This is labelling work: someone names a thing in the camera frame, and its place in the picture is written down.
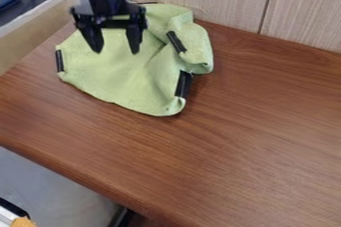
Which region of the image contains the green cloth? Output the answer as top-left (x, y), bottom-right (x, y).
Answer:
top-left (53, 3), bottom-right (216, 117)

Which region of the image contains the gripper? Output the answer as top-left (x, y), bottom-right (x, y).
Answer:
top-left (69, 0), bottom-right (150, 56)

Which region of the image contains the cardboard box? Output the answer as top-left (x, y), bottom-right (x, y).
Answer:
top-left (0, 0), bottom-right (82, 76)

